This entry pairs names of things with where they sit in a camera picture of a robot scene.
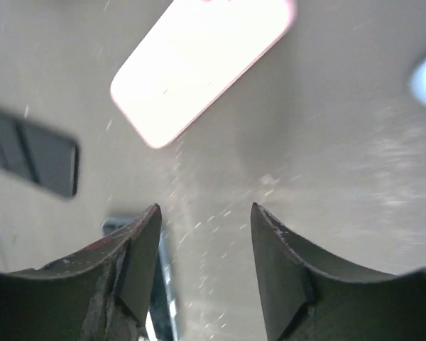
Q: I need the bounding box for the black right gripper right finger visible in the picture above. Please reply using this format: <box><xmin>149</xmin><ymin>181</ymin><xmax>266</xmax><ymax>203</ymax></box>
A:
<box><xmin>251</xmin><ymin>204</ymin><xmax>426</xmax><ymax>340</ymax></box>

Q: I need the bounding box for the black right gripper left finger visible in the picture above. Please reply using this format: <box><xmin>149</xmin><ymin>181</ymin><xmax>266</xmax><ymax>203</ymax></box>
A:
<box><xmin>0</xmin><ymin>204</ymin><xmax>162</xmax><ymax>340</ymax></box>

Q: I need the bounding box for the teal phone dark screen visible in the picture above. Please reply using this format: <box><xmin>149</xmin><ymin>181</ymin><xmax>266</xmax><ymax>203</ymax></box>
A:
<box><xmin>106</xmin><ymin>221</ymin><xmax>180</xmax><ymax>340</ymax></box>

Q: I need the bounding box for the black phone dark screen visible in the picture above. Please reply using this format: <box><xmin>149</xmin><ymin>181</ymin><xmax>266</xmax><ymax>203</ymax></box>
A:
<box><xmin>0</xmin><ymin>107</ymin><xmax>80</xmax><ymax>198</ymax></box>

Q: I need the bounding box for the pink phone case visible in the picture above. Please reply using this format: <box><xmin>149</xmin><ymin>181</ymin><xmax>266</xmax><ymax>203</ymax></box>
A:
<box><xmin>110</xmin><ymin>1</ymin><xmax>297</xmax><ymax>149</ymax></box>

